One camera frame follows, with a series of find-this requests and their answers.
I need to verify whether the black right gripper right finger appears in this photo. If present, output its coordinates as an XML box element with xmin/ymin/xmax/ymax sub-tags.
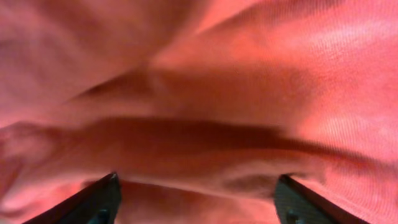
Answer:
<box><xmin>274</xmin><ymin>175</ymin><xmax>368</xmax><ymax>224</ymax></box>

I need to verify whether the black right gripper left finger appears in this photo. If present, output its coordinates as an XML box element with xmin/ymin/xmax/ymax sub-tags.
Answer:
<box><xmin>23</xmin><ymin>172</ymin><xmax>121</xmax><ymax>224</ymax></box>

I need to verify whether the orange soccer t-shirt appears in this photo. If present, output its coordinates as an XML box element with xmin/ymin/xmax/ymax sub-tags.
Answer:
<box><xmin>1</xmin><ymin>0</ymin><xmax>397</xmax><ymax>223</ymax></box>

